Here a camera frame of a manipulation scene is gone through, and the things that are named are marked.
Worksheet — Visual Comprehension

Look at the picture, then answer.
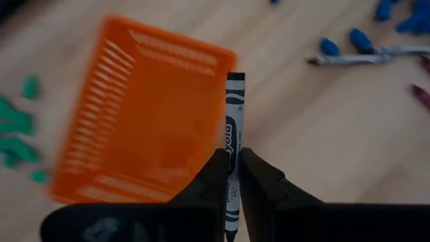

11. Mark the green pieces group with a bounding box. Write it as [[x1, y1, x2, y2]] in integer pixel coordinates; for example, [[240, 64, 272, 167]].
[[0, 95, 36, 136]]

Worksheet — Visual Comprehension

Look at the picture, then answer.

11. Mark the blue plastic cap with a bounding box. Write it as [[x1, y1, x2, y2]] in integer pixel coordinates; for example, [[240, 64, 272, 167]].
[[395, 0, 430, 36], [318, 37, 341, 57], [348, 28, 375, 54], [374, 0, 394, 22]]

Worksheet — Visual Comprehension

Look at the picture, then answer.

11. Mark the orange plastic basket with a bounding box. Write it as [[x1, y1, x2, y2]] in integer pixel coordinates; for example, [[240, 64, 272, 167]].
[[49, 13, 239, 206]]

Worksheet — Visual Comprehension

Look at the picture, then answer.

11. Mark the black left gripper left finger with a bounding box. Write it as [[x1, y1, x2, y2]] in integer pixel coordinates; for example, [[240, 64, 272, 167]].
[[40, 149, 230, 242]]

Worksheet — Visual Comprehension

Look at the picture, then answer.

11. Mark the purple crayon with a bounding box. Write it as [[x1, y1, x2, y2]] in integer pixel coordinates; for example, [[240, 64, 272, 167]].
[[408, 83, 430, 114]]

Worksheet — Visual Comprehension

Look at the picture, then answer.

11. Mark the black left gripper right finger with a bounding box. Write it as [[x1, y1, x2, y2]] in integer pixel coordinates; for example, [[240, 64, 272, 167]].
[[238, 147, 430, 242]]

